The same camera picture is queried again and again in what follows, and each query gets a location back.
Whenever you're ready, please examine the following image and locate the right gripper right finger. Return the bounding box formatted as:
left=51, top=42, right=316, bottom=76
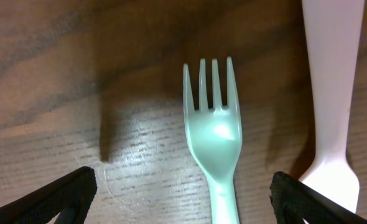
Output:
left=270, top=171, right=367, bottom=224

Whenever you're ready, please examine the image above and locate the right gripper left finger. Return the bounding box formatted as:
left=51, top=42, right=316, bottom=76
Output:
left=0, top=166, right=97, bottom=223

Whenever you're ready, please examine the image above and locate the white plastic fork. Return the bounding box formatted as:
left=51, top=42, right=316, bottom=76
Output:
left=183, top=57, right=243, bottom=223
left=300, top=0, right=365, bottom=213

